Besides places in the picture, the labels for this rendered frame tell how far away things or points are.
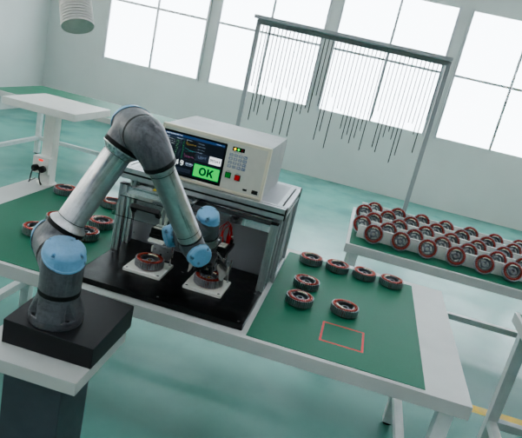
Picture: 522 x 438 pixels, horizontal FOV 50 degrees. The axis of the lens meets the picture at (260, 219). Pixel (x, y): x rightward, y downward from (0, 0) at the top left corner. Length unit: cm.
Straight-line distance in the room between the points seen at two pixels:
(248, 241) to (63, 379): 104
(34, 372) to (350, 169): 719
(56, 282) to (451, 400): 126
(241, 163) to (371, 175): 638
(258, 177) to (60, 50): 775
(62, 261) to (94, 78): 793
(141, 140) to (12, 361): 68
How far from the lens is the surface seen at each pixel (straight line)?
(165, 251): 233
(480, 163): 855
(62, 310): 166
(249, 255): 236
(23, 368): 166
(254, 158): 214
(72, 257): 160
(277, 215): 214
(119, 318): 177
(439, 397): 197
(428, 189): 853
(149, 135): 156
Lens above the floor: 167
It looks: 17 degrees down
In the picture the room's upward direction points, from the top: 13 degrees clockwise
